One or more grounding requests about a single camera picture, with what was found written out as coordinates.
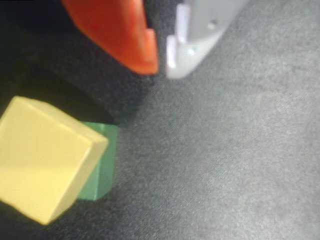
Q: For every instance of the green wooden cube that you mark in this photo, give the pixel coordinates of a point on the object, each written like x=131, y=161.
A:
x=106, y=162

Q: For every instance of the yellow wooden cube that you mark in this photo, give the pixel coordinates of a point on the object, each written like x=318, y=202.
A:
x=45, y=157

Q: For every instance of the black table mat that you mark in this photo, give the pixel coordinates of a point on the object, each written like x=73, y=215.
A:
x=225, y=150

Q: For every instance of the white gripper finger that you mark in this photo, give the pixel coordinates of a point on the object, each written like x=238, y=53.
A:
x=200, y=40

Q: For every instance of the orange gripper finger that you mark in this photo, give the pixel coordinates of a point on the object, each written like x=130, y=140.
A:
x=115, y=30

